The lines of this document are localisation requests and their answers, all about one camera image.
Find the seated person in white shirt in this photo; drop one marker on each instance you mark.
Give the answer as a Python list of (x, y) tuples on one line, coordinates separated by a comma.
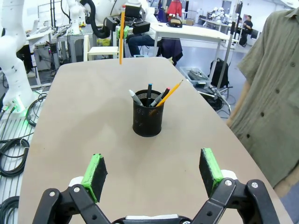
[(139, 44)]

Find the seated person in black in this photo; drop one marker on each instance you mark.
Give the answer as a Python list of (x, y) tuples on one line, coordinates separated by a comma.
[(247, 24)]

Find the grey pen red cap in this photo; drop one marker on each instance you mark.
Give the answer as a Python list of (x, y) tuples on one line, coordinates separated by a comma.
[(161, 96)]

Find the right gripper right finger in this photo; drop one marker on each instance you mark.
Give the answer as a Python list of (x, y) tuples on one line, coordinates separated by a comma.
[(210, 172)]

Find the dark hanging cloth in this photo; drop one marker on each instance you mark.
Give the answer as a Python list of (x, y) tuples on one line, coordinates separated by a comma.
[(171, 49)]

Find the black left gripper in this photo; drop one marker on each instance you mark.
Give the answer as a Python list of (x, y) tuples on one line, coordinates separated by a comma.
[(141, 27)]

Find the cluttered white desk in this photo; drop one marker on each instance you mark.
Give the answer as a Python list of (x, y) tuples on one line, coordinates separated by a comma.
[(39, 35)]

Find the grey equipment pile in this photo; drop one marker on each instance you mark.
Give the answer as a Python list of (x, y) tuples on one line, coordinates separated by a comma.
[(218, 12)]

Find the black backpack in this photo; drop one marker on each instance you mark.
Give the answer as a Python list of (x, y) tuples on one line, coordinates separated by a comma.
[(219, 74)]

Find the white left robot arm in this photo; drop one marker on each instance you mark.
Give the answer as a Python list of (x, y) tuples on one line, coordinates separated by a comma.
[(11, 58)]

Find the plastic crate with items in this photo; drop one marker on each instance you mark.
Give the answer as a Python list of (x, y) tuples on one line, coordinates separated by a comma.
[(195, 75)]

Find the red garment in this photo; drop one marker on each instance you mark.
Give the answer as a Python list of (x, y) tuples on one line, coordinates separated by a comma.
[(174, 8)]

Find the person in olive shirt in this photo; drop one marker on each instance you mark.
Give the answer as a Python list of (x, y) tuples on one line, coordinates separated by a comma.
[(275, 105)]

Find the black pen blue cap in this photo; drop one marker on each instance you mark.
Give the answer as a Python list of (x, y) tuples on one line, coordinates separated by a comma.
[(149, 93)]

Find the grey white pen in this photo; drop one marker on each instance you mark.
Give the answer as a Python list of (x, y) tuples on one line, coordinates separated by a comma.
[(134, 96)]

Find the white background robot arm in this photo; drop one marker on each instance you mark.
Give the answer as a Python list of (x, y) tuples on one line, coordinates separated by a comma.
[(74, 18)]

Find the yellow green container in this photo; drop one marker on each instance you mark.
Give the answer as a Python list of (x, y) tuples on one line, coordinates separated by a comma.
[(103, 42)]

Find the white background work table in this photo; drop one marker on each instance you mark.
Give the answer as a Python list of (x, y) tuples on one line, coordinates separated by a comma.
[(187, 31)]

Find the yellow pencil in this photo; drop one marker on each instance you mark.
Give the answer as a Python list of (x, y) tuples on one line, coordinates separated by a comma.
[(171, 91), (121, 51)]

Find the metal pole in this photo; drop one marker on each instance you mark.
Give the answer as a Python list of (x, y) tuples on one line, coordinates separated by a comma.
[(232, 23)]

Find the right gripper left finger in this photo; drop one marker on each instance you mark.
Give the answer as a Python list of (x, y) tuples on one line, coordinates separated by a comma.
[(93, 177)]

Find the cream wooden stool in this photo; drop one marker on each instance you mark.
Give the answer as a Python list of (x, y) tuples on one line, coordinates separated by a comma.
[(102, 50)]

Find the black mesh pen holder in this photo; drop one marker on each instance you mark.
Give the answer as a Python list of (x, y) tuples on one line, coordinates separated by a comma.
[(147, 121)]

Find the black bag on table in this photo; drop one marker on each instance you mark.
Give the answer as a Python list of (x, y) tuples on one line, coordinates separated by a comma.
[(175, 22)]

